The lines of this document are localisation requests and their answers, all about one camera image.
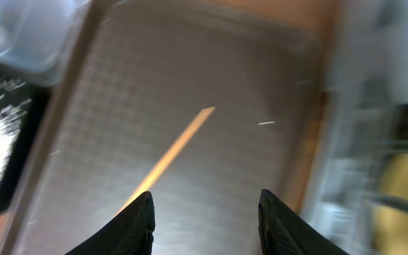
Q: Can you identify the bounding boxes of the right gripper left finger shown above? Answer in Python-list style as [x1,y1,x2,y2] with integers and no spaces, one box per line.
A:
[67,191,155,255]

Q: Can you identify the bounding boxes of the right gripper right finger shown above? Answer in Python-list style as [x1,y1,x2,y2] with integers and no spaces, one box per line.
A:
[258,189,348,255]

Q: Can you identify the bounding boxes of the wooden chopstick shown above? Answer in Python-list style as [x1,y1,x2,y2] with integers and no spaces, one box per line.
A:
[115,106,215,215]

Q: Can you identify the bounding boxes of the yellow plate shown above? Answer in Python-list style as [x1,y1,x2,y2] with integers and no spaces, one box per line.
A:
[375,154,408,255]

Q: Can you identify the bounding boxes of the black waste tray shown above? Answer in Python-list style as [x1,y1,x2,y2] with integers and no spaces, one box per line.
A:
[0,65,51,214]

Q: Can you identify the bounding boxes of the grey dishwasher rack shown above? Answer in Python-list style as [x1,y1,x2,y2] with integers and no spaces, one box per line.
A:
[301,0,408,254]

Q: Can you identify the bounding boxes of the brown serving tray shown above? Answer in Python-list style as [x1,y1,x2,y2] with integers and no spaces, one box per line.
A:
[0,1,319,254]

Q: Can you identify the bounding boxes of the clear plastic bin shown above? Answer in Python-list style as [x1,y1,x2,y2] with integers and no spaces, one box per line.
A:
[0,0,92,86]

